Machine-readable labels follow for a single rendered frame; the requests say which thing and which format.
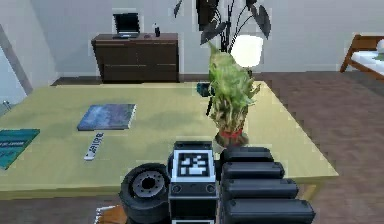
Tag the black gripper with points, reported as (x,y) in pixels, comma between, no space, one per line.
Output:
(146,190)

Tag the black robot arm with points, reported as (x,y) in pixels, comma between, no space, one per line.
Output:
(256,186)

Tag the orange brown chair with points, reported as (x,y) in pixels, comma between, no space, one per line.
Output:
(111,215)

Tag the yellow-green table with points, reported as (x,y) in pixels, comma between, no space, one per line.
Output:
(160,133)

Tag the white remote control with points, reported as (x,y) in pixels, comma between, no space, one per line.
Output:
(94,146)

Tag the blue grey book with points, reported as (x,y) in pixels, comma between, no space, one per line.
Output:
(108,116)

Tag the small dark teal box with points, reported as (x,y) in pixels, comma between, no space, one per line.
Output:
(204,89)

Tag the green potted bamboo plant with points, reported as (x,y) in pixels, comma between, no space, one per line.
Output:
(231,96)

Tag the dark brown chest of drawers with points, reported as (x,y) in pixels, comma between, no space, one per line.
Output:
(138,58)

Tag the teal book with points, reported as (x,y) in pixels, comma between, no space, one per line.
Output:
(13,145)

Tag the small black bottle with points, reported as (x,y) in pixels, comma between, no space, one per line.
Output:
(157,31)

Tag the black laptop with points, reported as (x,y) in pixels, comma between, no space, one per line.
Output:
(126,25)

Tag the dark leafed house plant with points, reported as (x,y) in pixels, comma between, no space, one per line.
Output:
(230,23)

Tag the brown wooden bed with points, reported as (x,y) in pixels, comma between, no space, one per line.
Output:
(365,55)

